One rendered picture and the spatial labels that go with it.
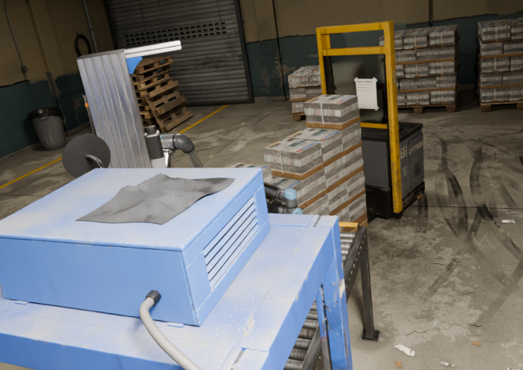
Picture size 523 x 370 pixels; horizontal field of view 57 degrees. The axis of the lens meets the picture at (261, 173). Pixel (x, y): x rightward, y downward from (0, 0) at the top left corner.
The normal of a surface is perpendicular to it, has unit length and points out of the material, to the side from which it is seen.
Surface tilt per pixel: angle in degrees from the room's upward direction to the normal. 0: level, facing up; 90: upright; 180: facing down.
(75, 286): 90
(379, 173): 90
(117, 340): 0
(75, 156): 90
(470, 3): 90
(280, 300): 0
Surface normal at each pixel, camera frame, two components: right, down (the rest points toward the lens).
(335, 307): -0.36, 0.37
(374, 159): -0.66, 0.35
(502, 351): -0.15, -0.93
